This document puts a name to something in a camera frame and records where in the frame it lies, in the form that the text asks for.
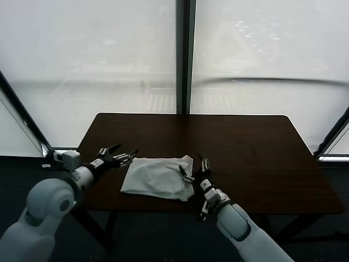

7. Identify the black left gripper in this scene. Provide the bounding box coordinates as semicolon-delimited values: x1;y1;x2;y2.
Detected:
88;144;140;177

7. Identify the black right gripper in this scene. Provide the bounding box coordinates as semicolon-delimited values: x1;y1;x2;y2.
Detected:
179;153;216;193

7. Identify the white t-shirt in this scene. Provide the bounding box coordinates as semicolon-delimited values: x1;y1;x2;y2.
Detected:
120;154;195;202

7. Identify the dark vertical window mullion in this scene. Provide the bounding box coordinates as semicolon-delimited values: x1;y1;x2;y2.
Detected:
176;0;197;115

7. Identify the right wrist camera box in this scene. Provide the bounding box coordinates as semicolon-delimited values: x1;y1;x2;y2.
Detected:
204;188;227;210

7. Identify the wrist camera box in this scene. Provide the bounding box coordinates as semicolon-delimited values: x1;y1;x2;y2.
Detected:
53;150;82;171
204;188;227;210

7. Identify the black camera cable white tag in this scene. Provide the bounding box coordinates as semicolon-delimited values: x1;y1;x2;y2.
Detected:
197;200;210;222
40;154;65;172

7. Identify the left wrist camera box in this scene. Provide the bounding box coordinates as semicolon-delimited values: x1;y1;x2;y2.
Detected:
53;150;82;171

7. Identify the slanted dark frame post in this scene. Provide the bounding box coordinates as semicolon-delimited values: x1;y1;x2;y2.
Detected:
313;108;349;160
0;67;57;157

